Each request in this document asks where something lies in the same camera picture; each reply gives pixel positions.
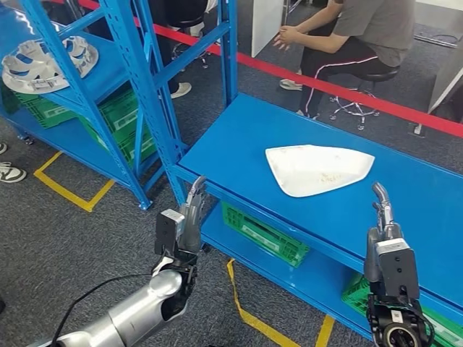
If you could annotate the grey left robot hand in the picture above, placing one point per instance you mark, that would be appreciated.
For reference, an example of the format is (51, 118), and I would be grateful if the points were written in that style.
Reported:
(189, 230)

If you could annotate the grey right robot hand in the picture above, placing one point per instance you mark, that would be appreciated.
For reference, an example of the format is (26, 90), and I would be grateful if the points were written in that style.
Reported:
(371, 258)

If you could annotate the white plastic car part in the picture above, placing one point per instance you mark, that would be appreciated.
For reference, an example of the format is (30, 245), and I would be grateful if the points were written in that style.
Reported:
(318, 170)

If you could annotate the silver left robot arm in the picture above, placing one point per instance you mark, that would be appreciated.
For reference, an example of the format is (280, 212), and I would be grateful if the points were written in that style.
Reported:
(137, 311)

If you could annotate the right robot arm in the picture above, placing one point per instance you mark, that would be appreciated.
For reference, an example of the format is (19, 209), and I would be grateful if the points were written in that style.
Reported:
(398, 325)

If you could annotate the blue metal shelf rack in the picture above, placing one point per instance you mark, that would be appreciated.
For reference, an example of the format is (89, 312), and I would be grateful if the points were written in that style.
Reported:
(398, 201)
(108, 72)

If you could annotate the silver wheel cover part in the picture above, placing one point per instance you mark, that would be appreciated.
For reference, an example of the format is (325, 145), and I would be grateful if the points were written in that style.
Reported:
(36, 67)

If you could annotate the green plastic crate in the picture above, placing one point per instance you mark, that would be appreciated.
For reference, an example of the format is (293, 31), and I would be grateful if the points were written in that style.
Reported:
(267, 237)
(119, 115)
(47, 112)
(356, 294)

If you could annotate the person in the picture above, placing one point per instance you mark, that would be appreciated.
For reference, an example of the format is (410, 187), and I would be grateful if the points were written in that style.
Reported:
(211, 5)
(12, 172)
(182, 91)
(362, 38)

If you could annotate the black chrome stool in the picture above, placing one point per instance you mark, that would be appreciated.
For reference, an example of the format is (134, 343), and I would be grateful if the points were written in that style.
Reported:
(380, 75)
(186, 22)

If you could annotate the white desk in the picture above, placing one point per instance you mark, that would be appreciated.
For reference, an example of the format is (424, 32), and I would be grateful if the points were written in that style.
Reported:
(449, 86)

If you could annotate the white panel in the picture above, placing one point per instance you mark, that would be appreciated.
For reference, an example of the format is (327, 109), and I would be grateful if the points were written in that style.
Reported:
(267, 24)

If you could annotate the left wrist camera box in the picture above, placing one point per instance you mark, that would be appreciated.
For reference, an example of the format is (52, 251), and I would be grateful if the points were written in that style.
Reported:
(168, 232)

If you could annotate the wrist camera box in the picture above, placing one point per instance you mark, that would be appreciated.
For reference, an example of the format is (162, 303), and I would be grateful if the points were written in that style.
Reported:
(168, 232)
(398, 268)

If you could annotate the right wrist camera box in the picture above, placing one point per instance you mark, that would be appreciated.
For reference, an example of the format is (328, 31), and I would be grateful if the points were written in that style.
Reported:
(398, 268)

